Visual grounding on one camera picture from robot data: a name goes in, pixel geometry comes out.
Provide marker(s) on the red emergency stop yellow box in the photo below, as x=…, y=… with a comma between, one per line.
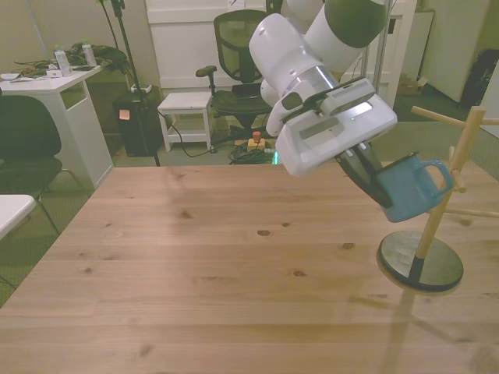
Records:
x=257, y=144

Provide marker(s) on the white board panel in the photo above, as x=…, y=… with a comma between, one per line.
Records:
x=456, y=70

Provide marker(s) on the white desk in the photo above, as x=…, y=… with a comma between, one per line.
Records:
x=82, y=128

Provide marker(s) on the black padded visitor chair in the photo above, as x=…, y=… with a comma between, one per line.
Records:
x=27, y=132

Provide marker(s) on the white folding table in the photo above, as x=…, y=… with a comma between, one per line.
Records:
x=11, y=210

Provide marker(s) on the blue enamel mug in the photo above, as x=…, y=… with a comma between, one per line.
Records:
x=405, y=191

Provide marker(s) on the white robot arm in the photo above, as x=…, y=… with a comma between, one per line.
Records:
x=284, y=50

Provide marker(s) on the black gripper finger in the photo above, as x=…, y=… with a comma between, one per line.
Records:
x=366, y=177
x=370, y=157

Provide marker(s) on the wooden mug tree black base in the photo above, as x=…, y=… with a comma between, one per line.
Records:
x=421, y=265

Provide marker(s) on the silver metal stand pole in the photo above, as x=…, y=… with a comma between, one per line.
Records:
x=381, y=66

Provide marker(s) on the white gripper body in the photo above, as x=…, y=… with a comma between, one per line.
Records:
x=331, y=144

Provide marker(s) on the clear plastic water bottle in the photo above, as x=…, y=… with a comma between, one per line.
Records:
x=62, y=60
x=89, y=54

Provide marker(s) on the black tripod stand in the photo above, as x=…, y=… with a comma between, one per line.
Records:
x=128, y=54

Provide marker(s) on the small white device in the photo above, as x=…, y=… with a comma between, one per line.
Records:
x=141, y=89

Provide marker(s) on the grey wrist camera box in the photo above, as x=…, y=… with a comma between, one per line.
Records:
x=347, y=93

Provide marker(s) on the orange sticky note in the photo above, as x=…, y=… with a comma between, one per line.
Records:
x=124, y=114

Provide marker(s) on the black box cabinet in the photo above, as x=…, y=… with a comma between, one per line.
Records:
x=136, y=132

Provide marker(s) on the cardboard box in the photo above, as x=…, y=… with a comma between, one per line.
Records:
x=411, y=85

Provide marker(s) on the black bag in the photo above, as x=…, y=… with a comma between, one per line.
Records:
x=481, y=78

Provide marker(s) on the small white box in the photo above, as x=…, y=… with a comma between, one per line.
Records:
x=53, y=73

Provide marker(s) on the small white wooden stool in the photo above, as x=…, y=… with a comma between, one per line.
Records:
x=187, y=100

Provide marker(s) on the camouflage cloth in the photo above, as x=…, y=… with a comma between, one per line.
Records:
x=105, y=54

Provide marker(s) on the black mesh office chair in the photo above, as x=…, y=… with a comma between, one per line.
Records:
x=234, y=43

